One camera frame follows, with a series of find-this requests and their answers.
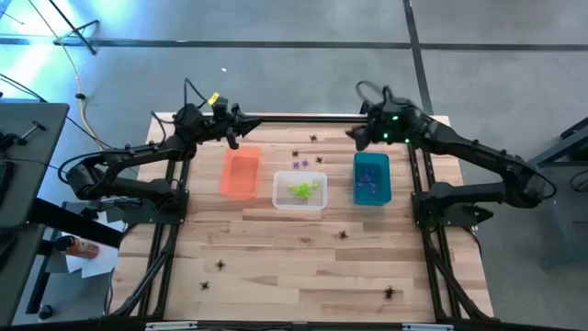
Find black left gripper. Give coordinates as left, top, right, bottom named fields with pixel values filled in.
left=206, top=98, right=264, bottom=149

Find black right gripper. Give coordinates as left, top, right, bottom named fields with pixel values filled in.
left=345, top=98, right=431, bottom=152

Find clear plastic bin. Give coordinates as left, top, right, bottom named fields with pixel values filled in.
left=272, top=170, right=329, bottom=211

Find orange plastic bin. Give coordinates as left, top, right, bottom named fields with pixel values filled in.
left=219, top=145, right=263, bottom=200

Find teal plastic bin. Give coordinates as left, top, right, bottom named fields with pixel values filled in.
left=352, top=152, right=392, bottom=207

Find black tripod stand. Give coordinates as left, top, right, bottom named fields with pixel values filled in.
left=48, top=0, right=100, bottom=56

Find black metal beam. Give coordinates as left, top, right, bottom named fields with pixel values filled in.
left=25, top=197, right=126, bottom=316

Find grey metal table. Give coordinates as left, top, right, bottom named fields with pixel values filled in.
left=527, top=117, right=588, bottom=268

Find white paper sheets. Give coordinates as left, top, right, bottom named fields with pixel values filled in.
left=63, top=209, right=126, bottom=280

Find orange spray can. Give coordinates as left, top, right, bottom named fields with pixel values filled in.
left=53, top=234, right=101, bottom=260

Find grey side table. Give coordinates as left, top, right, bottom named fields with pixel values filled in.
left=0, top=101, right=71, bottom=325

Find black clamp tool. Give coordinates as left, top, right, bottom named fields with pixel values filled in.
left=0, top=120, right=48, bottom=151

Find black aluminium table frame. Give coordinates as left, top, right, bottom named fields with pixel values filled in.
left=107, top=113, right=495, bottom=331

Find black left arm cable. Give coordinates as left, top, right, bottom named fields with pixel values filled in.
left=57, top=77, right=217, bottom=185

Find yellow floor cable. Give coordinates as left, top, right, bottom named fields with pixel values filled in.
left=26, top=0, right=111, bottom=151

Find silver metal bracket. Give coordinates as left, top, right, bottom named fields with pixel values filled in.
left=401, top=323, right=455, bottom=331
left=144, top=321, right=199, bottom=331

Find black floor cable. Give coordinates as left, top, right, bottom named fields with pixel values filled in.
left=0, top=73, right=143, bottom=178

